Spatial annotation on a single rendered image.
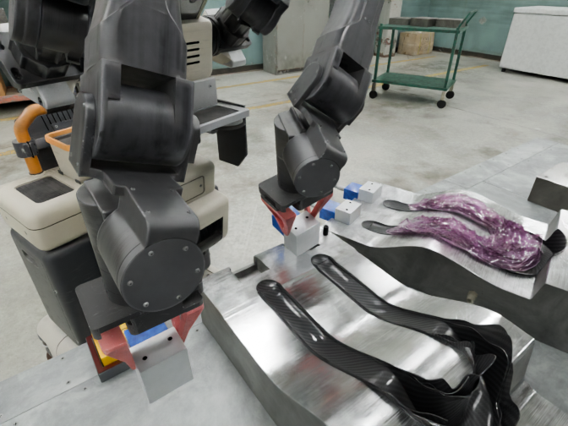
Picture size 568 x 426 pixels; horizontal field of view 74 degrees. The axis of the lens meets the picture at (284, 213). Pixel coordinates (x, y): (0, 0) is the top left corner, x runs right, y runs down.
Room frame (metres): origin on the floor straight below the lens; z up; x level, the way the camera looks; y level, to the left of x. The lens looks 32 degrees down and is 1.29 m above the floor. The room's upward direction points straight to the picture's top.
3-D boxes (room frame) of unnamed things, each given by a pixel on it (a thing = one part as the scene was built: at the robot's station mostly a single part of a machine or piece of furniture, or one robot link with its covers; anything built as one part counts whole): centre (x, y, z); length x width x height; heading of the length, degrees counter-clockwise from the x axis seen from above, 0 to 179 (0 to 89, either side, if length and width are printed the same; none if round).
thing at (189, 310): (0.27, 0.13, 0.99); 0.07 x 0.07 x 0.09; 37
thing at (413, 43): (8.36, -2.70, 0.20); 0.63 x 0.44 x 0.40; 124
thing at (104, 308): (0.27, 0.14, 1.06); 0.10 x 0.07 x 0.07; 127
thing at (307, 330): (0.33, -0.11, 0.92); 0.35 x 0.16 x 0.09; 36
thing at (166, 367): (0.30, 0.16, 0.93); 0.13 x 0.05 x 0.05; 36
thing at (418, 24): (4.85, -1.64, 0.50); 0.98 x 0.55 x 1.01; 59
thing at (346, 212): (0.71, -0.10, 0.86); 0.13 x 0.05 x 0.05; 54
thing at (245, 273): (0.47, 0.06, 0.87); 0.05 x 0.05 x 0.04; 36
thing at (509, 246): (0.59, -0.35, 0.90); 0.26 x 0.18 x 0.08; 54
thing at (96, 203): (0.26, 0.13, 1.12); 0.07 x 0.06 x 0.07; 36
